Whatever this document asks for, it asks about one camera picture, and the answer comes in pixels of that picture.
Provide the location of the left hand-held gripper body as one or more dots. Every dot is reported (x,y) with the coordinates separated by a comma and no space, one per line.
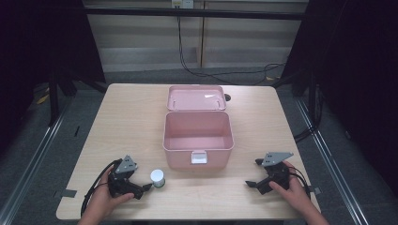
(120,184)

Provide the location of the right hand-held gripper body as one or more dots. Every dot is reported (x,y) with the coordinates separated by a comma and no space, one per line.
(278,175)

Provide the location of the small white bottle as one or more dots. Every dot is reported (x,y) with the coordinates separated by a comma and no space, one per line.
(157,177)

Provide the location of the pink plastic storage box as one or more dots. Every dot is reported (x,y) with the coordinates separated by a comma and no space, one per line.
(198,131)

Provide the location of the person's right hand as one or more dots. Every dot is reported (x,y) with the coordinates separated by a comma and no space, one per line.
(292,193)

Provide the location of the person's left hand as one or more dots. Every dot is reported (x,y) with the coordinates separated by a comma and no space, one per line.
(103,201)

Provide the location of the grey tape strip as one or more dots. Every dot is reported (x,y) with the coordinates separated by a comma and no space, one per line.
(66,193)
(315,190)

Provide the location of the black floor tape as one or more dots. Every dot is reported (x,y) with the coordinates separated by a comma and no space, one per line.
(77,131)

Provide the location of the dark round table grommet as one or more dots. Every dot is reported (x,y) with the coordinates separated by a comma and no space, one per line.
(227,97)

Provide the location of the black metal stand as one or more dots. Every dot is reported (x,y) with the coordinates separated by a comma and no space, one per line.
(53,100)

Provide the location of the yellow floor tape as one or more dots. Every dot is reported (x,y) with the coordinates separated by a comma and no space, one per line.
(42,99)

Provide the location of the black curtain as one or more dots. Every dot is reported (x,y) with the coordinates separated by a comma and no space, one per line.
(356,78)
(37,47)

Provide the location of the black horizontal bar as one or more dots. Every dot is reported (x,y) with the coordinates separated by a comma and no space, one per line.
(194,13)

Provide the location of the metal floor rail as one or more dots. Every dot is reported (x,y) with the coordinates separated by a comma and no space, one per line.
(31,168)
(334,175)

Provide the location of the white wall socket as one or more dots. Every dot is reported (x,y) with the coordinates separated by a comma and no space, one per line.
(182,3)

